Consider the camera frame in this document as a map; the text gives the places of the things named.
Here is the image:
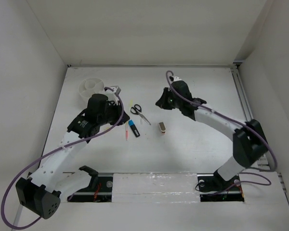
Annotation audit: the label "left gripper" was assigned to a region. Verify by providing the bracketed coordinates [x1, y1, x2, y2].
[98, 101, 130, 126]

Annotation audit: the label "pink clear pen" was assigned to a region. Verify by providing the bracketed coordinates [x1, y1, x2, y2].
[125, 124, 129, 141]

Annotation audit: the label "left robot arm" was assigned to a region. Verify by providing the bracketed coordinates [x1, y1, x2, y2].
[15, 92, 129, 219]

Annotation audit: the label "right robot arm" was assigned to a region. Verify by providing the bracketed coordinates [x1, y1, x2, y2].
[156, 80, 268, 191]

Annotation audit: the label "blue cap black highlighter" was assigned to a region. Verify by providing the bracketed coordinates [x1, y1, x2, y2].
[128, 120, 140, 138]

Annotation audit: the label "white round divided container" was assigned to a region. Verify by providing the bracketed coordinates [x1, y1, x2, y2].
[78, 77, 105, 105]

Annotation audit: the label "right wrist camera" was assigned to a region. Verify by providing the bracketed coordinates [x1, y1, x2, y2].
[169, 76, 182, 83]

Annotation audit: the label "black handled scissors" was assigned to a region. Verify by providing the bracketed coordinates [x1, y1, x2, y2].
[130, 104, 151, 125]

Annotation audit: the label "aluminium frame rail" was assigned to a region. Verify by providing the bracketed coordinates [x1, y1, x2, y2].
[231, 63, 270, 169]

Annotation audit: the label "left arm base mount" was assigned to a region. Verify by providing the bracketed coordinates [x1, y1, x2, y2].
[67, 166, 114, 203]

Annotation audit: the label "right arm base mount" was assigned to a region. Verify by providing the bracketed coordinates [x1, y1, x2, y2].
[195, 174, 245, 202]

